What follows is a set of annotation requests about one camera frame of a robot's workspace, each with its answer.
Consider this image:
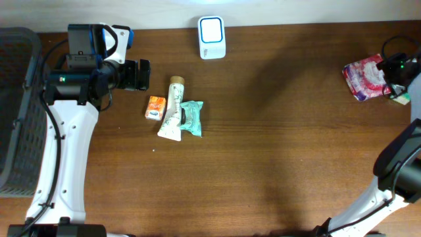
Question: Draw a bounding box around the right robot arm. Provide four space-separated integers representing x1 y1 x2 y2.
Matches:
312 52 420 236

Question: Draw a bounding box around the white tube with cork cap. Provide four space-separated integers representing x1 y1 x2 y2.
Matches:
157 76 185 142

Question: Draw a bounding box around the white barcode scanner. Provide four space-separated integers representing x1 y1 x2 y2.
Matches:
197 16 226 60

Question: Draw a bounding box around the grey plastic mesh basket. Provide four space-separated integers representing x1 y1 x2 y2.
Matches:
1 28 47 198

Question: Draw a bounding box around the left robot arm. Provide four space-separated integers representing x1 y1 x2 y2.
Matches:
1 23 151 236

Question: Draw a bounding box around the teal packet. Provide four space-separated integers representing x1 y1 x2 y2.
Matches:
180 101 203 137

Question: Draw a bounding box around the orange tissue pack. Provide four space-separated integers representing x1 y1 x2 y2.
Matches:
145 95 166 120

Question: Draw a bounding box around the green white tissue pack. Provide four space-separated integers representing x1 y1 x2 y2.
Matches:
390 84 410 105

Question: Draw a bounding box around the red purple tissue pack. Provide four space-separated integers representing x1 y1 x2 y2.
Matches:
342 53 391 101

